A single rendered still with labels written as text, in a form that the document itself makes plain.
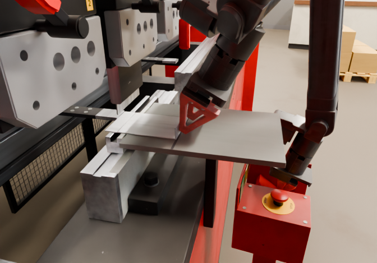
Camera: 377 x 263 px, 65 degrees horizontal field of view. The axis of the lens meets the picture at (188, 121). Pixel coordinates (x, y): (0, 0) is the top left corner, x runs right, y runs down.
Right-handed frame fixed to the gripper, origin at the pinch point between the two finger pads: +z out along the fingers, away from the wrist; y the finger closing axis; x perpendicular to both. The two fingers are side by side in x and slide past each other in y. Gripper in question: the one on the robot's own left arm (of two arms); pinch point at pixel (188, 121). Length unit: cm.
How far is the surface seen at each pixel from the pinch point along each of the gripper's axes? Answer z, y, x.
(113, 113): 7.9, -1.4, -13.3
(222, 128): -1.7, -1.2, 5.9
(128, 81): -1.1, 0.5, -12.6
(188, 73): 9.6, -43.3, -7.6
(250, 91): 62, -216, 37
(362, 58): 0, -374, 153
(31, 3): -17.5, 27.8, -13.2
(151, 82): 26, -57, -20
